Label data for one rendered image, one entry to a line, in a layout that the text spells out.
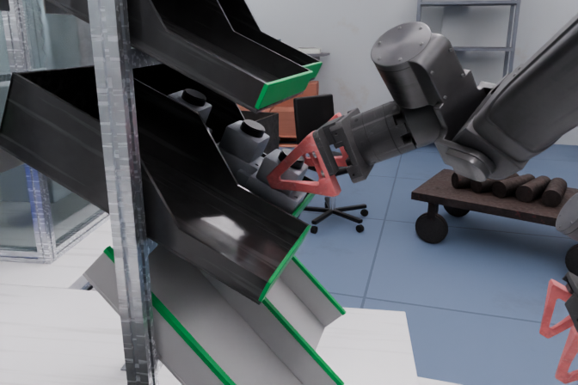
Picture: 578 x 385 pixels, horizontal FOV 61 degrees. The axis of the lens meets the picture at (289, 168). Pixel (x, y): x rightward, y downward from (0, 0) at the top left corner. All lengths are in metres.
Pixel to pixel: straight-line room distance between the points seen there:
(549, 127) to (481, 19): 6.57
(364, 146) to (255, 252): 0.16
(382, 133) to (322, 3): 6.62
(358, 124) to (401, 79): 0.08
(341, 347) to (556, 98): 0.67
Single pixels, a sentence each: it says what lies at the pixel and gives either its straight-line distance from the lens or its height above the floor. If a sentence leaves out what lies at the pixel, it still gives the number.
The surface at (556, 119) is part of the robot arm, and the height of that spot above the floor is 1.35.
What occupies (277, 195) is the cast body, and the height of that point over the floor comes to 1.22.
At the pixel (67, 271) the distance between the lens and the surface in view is 1.29.
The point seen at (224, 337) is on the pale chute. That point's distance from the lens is 0.57.
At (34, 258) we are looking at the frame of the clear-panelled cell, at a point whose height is 0.87.
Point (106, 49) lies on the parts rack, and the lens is 0.39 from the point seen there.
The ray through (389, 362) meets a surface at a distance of 0.92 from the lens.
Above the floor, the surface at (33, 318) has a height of 0.86.
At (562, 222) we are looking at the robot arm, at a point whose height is 1.18.
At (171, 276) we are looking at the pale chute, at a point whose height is 1.15.
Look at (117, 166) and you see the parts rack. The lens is 0.41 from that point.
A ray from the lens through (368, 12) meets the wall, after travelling 7.00.
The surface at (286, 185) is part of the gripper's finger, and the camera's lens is 0.52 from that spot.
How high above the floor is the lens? 1.41
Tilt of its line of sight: 16 degrees down
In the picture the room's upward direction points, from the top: straight up
